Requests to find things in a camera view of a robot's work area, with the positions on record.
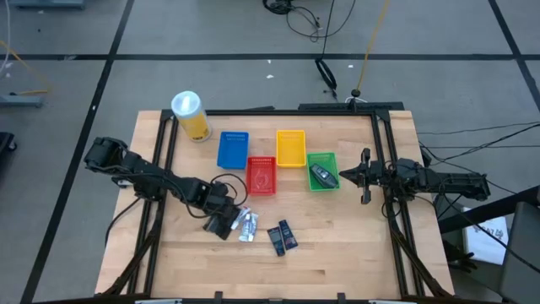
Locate yellow plastic basket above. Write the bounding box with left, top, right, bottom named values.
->
left=276, top=129, right=307, bottom=169

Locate yellow white wipes canister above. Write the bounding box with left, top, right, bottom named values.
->
left=170, top=90, right=213, bottom=144

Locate blue plastic basket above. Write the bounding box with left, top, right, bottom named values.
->
left=216, top=131, right=250, bottom=171

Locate thin yellow cable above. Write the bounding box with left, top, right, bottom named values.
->
left=0, top=40, right=51, bottom=96

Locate grey electric shaver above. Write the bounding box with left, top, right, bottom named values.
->
left=310, top=163, right=340, bottom=190

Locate green plastic basket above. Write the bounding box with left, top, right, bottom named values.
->
left=306, top=151, right=341, bottom=193

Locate grey metal base foot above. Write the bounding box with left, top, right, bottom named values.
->
left=0, top=94, right=44, bottom=109
left=8, top=0, right=85, bottom=10

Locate white printed cardboard box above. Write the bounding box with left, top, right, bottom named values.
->
left=462, top=206, right=510, bottom=266

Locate black cable coil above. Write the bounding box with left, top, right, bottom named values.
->
left=262, top=0, right=295, bottom=16

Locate black diagonal beam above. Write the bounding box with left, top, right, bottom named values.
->
left=438, top=185, right=540, bottom=234

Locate black aluminium table frame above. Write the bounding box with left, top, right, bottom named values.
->
left=99, top=100, right=455, bottom=299

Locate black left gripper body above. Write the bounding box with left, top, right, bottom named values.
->
left=201, top=181, right=242, bottom=220

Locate black hanging cable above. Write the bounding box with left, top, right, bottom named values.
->
left=315, top=0, right=338, bottom=102

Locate yellow hanging cable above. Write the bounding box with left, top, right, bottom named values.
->
left=355, top=0, right=392, bottom=98

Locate grey cabinet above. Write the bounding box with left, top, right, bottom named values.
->
left=499, top=201, right=540, bottom=304

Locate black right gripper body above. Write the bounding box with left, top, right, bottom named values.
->
left=360, top=147, right=401, bottom=205

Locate red plastic basket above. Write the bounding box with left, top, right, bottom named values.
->
left=246, top=155, right=278, bottom=197

